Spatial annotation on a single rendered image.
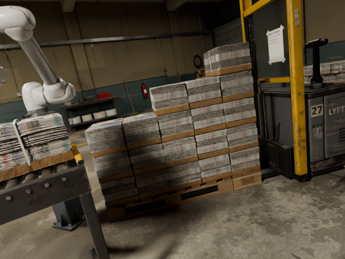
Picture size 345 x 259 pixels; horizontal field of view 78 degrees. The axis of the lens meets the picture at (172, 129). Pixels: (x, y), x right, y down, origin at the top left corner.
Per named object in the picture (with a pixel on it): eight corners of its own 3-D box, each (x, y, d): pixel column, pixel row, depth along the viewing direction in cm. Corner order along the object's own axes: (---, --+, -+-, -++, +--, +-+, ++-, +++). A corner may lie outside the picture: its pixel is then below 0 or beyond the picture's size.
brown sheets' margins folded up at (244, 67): (216, 162, 235) (204, 72, 213) (241, 156, 238) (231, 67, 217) (232, 176, 197) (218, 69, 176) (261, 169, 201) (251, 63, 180)
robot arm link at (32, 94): (32, 110, 184) (23, 84, 179) (54, 106, 186) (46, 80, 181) (22, 112, 168) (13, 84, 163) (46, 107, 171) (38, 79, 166)
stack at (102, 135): (113, 200, 223) (93, 123, 204) (218, 173, 238) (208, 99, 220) (109, 223, 185) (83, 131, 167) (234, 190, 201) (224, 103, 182)
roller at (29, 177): (36, 154, 128) (29, 161, 127) (29, 179, 87) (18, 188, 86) (43, 160, 130) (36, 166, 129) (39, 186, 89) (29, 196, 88)
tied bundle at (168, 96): (152, 111, 212) (148, 88, 207) (181, 105, 216) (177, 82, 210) (155, 116, 175) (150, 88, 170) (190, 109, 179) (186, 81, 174)
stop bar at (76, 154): (75, 146, 135) (75, 143, 135) (85, 163, 98) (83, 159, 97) (70, 147, 134) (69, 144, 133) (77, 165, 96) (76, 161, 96)
